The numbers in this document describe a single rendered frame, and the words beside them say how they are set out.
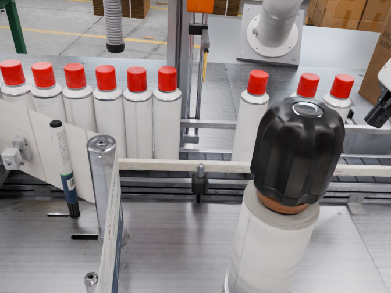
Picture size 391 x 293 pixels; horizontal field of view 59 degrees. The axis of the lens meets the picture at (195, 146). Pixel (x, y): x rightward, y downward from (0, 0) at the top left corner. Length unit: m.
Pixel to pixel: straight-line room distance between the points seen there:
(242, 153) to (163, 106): 0.18
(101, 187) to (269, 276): 0.24
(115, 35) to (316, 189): 0.47
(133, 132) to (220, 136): 0.31
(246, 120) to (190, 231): 0.22
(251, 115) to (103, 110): 0.26
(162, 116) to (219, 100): 0.45
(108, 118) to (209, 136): 0.34
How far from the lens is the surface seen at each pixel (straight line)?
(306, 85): 0.64
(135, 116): 0.62
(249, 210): 0.38
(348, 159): 0.83
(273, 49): 1.37
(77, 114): 0.64
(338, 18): 3.94
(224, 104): 1.03
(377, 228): 0.77
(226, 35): 1.60
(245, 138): 0.66
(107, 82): 0.61
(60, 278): 0.56
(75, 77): 0.62
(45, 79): 0.64
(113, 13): 0.67
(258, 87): 0.62
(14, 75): 0.66
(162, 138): 0.65
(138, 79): 0.60
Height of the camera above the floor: 1.33
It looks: 36 degrees down
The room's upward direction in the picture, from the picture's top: 4 degrees clockwise
